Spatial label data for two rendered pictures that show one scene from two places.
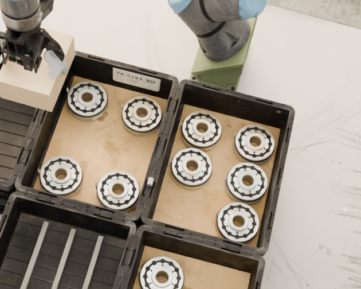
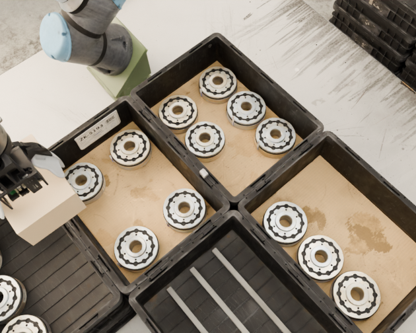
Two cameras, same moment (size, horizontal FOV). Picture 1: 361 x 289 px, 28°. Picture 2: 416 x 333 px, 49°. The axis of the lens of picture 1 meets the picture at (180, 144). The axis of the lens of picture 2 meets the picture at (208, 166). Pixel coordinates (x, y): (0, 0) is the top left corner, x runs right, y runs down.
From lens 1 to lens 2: 0.75 m
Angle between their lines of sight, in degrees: 17
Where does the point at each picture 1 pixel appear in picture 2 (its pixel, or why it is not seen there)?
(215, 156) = (205, 118)
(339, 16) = not seen: hidden behind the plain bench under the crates
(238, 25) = (113, 28)
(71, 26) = not seen: outside the picture
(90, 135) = (115, 201)
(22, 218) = (149, 308)
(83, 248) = (212, 271)
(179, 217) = (238, 177)
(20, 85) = (42, 213)
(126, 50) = (55, 133)
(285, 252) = not seen: hidden behind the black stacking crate
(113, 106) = (104, 167)
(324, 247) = (315, 101)
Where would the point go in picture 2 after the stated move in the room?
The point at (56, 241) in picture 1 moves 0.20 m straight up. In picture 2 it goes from (191, 290) to (184, 271)
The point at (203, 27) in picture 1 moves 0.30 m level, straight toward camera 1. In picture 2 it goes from (95, 50) to (171, 118)
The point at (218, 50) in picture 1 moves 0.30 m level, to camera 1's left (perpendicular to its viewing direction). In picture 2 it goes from (119, 58) to (32, 124)
